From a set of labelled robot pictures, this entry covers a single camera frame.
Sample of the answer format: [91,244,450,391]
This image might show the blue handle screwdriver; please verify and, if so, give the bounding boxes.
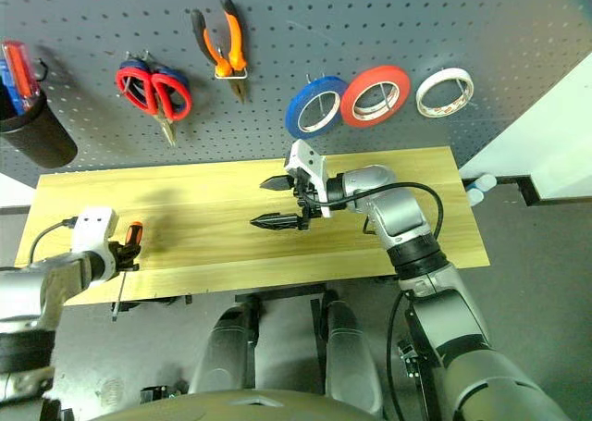
[0,59,24,117]

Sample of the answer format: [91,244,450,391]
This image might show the white tape roll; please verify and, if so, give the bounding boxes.
[414,68,475,118]

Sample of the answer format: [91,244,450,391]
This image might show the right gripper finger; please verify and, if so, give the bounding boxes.
[259,174,295,192]
[249,212,309,232]

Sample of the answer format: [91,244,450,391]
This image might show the blue tape roll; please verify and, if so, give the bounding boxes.
[284,76,349,140]

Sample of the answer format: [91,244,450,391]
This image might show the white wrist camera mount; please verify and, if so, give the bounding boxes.
[283,139,333,218]
[71,206,119,281]

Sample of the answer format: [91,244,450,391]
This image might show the black support frame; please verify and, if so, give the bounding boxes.
[234,284,341,390]

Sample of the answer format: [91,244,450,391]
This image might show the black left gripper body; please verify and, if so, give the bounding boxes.
[109,240,126,274]

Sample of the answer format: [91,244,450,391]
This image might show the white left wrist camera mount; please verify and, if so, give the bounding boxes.
[71,206,119,281]

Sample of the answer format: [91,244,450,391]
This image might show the grey rounded robot leg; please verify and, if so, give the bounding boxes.
[189,307,258,392]
[323,300,385,417]

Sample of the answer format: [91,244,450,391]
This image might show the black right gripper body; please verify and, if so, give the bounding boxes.
[289,169,325,231]

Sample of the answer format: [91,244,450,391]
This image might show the red tape roll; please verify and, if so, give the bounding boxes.
[340,65,412,130]

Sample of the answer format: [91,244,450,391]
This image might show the red handle scissors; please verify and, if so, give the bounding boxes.
[115,67,193,147]

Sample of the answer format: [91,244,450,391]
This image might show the grey pegboard wall panel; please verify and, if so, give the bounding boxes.
[0,0,592,189]

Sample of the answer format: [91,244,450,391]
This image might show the black metal bracket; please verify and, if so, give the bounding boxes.
[396,340,420,378]

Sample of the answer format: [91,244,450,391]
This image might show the dark rounded robot torso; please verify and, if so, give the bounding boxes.
[94,390,376,421]

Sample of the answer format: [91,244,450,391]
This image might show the grey rounded right robot leg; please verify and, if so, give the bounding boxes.
[323,300,385,417]

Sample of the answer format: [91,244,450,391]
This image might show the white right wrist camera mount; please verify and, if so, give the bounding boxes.
[283,139,333,218]

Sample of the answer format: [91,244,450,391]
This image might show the grey rounded left robot leg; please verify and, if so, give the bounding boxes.
[189,307,258,392]

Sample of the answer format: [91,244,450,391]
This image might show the orange black handle pliers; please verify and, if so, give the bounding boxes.
[190,0,251,104]

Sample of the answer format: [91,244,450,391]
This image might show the blue handle scissors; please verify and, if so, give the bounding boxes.
[118,56,190,92]

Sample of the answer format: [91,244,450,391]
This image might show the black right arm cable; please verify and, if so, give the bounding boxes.
[300,182,445,421]

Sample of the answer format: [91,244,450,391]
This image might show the black cylindrical holder cup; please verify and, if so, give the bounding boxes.
[0,87,79,168]

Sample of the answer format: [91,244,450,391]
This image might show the orange black handle screwdriver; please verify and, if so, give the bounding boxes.
[110,220,144,323]

